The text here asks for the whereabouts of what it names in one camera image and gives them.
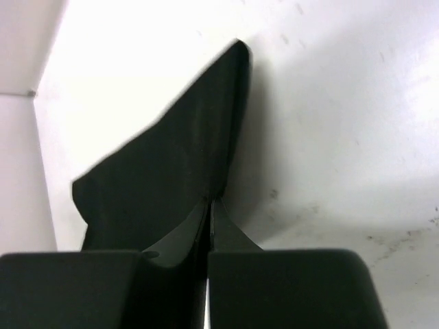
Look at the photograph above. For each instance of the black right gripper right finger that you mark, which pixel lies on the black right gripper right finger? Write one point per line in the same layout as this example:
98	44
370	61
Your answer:
230	282

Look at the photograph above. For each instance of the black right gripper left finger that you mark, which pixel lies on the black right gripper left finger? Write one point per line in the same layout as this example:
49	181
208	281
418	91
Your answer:
171	287

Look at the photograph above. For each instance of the black tank top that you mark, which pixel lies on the black tank top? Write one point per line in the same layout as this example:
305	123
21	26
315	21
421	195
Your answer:
141	192

